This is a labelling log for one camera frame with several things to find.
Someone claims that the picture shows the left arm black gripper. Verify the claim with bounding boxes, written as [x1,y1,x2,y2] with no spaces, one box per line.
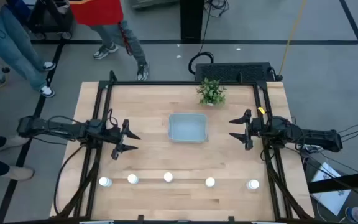
[106,119,142,161]

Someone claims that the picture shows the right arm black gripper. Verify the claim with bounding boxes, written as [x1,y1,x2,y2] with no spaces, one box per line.
[228,108,265,151]

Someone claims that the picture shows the light grey plastic basket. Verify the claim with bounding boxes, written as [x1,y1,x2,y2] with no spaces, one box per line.
[168,113,209,144]

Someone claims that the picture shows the small green potted plant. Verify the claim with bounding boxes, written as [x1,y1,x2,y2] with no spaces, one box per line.
[196,77,228,107]

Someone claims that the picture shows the black perforated computer case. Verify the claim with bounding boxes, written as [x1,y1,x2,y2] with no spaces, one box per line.
[194,62,277,83]

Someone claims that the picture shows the white printed sheet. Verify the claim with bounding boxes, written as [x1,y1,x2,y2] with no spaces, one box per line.
[309,161,353,217]

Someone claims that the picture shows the black beam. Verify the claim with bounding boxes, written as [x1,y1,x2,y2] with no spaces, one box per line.
[307,169,358,194]

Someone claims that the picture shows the black pillar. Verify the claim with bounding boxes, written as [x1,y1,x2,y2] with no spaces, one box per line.
[179,0,206,43]

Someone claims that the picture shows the black wheeled cart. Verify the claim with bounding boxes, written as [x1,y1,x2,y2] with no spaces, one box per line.
[26,0,75,41]

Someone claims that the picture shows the black aluminium table frame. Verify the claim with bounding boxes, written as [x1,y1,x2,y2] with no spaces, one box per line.
[53,70,316,222]

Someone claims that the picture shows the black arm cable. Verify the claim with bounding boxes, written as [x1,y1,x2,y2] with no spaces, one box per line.
[53,144,87,208]

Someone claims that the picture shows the thick black floor cable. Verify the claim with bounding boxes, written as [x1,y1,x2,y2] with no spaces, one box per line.
[187,6,215,76]

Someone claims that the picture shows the yellow cable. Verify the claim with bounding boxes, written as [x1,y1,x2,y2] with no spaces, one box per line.
[277,0,308,78]

